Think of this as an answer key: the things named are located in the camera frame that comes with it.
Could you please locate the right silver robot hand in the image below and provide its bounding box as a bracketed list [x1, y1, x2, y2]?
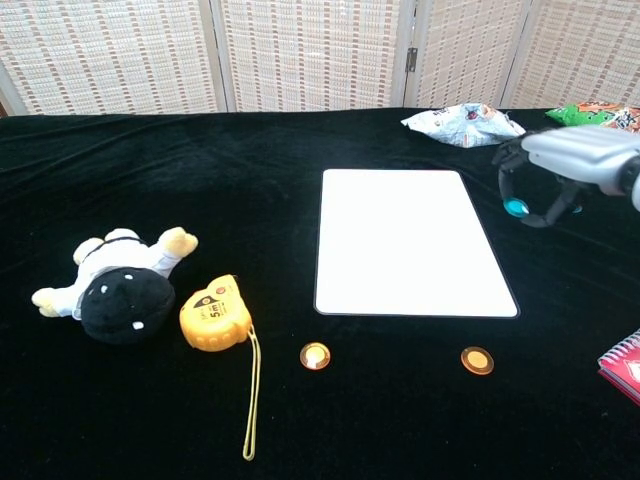
[491, 124, 640, 229]

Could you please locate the orange disc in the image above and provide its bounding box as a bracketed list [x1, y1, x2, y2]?
[299, 341, 332, 372]
[460, 346, 495, 376]

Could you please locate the white rectangular board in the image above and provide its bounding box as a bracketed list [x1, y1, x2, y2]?
[313, 168, 521, 318]

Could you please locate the green snack bag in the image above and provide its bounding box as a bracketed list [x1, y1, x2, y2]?
[544, 101, 640, 137]

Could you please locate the woven folding screen panel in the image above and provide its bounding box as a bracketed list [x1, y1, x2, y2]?
[209, 0, 417, 113]
[499, 0, 640, 110]
[0, 0, 225, 117]
[403, 0, 532, 109]

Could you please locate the white crumpled snack bag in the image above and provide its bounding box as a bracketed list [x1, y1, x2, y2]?
[400, 102, 528, 149]

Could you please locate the red spiral notebook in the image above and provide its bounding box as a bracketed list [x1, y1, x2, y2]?
[597, 328, 640, 407]

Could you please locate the black velvet tablecloth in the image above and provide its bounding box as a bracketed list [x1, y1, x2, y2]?
[0, 106, 640, 480]

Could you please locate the yellow tape measure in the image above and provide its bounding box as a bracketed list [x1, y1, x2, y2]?
[178, 273, 263, 462]

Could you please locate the white and black plush toy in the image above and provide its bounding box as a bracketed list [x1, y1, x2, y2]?
[30, 227, 200, 347]

